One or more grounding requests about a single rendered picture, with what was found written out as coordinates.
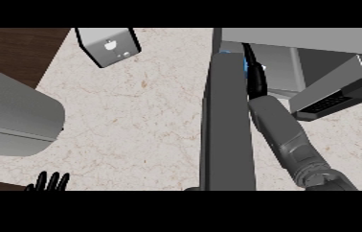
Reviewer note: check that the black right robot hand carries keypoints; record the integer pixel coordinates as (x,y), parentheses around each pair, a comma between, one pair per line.
(257,82)

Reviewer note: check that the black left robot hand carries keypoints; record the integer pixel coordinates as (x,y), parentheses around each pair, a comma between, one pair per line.
(48,183)

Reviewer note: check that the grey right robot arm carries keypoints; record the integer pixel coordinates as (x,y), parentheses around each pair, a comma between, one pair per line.
(286,136)

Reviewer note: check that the grey rounded appliance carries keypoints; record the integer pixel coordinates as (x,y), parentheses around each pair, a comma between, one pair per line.
(25,120)

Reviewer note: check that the white box appliance black edges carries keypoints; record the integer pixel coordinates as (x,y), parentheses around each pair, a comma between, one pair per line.
(109,45)

